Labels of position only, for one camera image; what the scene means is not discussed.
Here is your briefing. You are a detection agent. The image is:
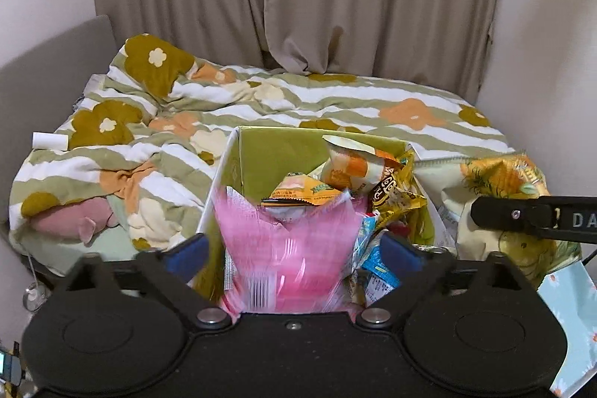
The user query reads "small device with screen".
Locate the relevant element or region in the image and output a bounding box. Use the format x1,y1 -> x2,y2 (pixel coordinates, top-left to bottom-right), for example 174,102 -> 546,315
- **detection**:
0,344 -> 24,387

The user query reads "red cartoon snack packet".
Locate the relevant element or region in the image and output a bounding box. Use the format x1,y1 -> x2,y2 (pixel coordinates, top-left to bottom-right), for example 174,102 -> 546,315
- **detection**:
385,216 -> 416,240

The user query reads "pale green bed sheet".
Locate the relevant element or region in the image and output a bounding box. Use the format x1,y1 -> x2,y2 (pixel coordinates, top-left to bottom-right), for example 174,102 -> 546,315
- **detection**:
9,202 -> 154,278

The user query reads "yellow black-print snack packet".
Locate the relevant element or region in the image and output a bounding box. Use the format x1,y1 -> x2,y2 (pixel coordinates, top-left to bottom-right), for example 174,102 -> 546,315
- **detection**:
368,151 -> 427,222

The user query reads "pink snack packet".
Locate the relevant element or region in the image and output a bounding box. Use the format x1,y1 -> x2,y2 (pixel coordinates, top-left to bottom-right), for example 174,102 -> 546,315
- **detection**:
212,186 -> 369,315

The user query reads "small white roll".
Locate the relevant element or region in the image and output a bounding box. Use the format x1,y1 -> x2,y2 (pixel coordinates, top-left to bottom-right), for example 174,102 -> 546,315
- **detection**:
32,132 -> 68,151

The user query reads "orange yellow snack packet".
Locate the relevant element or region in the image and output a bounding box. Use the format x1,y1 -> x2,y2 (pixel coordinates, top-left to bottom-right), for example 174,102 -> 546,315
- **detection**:
261,172 -> 346,207

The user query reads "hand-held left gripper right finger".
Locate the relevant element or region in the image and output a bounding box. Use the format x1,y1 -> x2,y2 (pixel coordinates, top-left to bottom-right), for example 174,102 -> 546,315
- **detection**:
357,231 -> 528,326

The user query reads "floral striped blanket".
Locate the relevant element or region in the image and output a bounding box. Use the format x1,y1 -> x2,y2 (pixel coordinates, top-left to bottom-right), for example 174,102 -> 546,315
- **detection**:
9,33 -> 518,278

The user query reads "blue white illustrated snack packet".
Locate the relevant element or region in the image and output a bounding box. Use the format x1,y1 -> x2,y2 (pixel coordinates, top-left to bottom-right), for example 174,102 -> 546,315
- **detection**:
347,216 -> 404,308

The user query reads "pale blue daisy cloth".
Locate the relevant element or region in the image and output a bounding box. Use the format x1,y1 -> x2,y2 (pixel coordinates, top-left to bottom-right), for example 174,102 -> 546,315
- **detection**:
536,260 -> 597,398

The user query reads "white power adapter with cable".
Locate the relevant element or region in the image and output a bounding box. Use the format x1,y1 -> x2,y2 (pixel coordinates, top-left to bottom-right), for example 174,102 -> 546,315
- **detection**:
23,253 -> 52,312

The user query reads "green cardboard box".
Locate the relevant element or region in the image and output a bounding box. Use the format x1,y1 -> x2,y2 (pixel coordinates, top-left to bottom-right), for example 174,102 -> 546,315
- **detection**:
195,125 -> 455,301

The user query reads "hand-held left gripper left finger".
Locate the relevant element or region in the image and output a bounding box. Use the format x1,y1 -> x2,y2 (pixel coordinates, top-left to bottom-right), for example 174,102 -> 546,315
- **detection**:
65,233 -> 232,328

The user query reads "cream yellow flower snack packet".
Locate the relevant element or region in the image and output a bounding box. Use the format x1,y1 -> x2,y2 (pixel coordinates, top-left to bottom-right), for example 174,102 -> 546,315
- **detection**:
438,151 -> 584,278

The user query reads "white orange snack packet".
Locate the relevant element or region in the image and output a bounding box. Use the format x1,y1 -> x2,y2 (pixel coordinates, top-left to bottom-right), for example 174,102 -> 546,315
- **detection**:
322,134 -> 406,194

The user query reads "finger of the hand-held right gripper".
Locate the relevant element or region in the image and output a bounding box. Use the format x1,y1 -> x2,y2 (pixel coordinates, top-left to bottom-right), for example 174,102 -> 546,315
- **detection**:
471,197 -> 558,238

